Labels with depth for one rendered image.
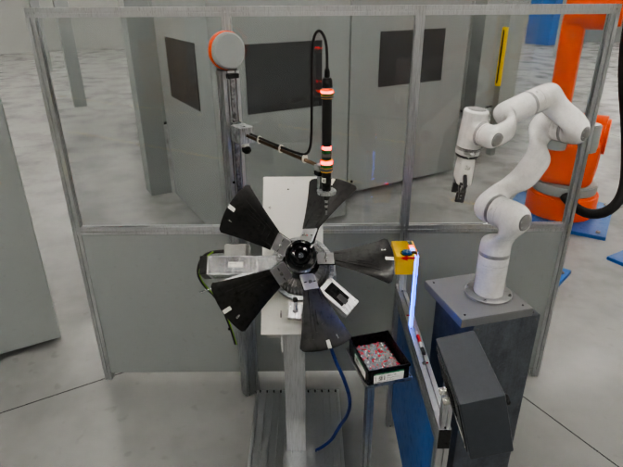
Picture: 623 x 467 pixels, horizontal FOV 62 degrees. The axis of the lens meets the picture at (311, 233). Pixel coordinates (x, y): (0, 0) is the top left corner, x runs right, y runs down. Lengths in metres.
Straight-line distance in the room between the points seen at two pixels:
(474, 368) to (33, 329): 2.97
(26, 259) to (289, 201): 1.86
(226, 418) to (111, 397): 0.70
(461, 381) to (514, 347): 0.96
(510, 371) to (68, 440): 2.22
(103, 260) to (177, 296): 0.44
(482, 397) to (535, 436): 1.80
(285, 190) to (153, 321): 1.23
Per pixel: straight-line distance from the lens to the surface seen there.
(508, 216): 2.05
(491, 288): 2.23
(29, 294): 3.68
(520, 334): 2.30
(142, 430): 3.09
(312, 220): 2.03
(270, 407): 2.97
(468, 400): 1.34
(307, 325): 1.91
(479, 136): 1.83
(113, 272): 3.03
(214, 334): 3.10
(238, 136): 2.32
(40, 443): 3.22
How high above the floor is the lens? 2.11
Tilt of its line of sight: 25 degrees down
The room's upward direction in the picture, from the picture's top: straight up
